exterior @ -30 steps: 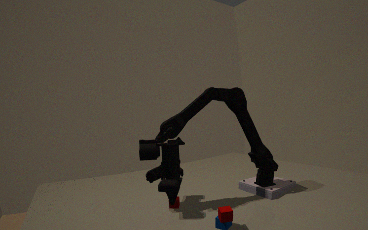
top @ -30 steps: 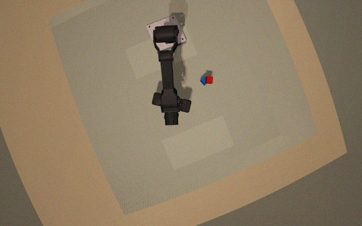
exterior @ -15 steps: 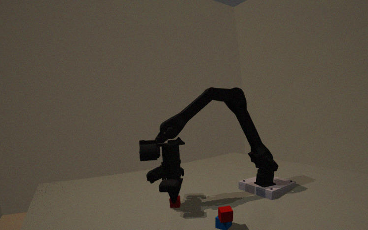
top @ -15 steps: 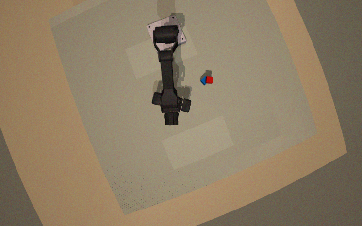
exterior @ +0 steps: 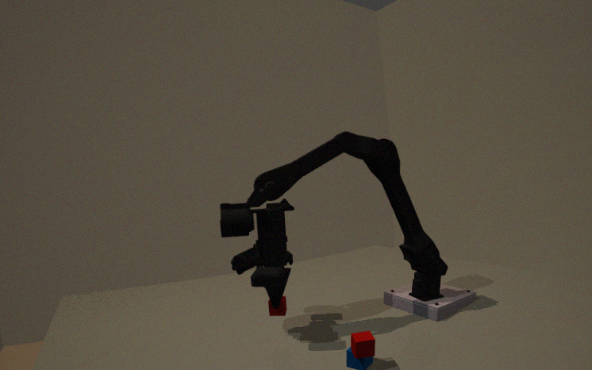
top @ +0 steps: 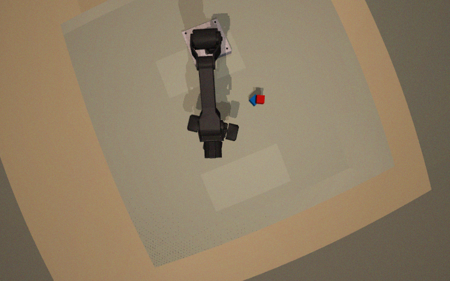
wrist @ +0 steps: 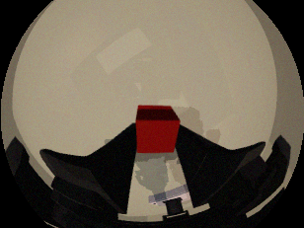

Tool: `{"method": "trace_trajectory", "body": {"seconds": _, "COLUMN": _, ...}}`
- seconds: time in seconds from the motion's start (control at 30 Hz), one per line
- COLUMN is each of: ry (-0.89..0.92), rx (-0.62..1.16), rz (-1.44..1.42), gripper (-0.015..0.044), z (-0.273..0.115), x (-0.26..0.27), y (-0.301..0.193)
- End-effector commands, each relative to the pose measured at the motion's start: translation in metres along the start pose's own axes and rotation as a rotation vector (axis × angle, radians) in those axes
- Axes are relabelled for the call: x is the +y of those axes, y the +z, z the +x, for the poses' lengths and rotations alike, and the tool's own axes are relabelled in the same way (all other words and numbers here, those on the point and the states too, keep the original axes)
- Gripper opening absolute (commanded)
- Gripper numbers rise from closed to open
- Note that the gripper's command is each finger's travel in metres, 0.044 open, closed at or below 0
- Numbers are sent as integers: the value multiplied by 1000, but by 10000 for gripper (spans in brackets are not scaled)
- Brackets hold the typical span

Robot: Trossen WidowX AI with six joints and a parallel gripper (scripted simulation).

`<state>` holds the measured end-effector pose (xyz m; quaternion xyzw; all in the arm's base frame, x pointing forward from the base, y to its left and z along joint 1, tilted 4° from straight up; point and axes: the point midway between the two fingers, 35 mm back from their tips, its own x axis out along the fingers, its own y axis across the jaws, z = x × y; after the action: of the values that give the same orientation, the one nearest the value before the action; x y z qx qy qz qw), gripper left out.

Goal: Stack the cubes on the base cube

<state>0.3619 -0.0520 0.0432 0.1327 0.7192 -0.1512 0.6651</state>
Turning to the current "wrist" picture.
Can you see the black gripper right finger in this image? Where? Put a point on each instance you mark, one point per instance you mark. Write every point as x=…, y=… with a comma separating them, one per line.
x=207, y=166

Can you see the red cube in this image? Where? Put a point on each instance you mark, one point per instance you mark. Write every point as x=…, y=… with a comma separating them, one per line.
x=157, y=128

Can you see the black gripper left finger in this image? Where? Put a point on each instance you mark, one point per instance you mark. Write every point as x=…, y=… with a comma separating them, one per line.
x=108, y=171

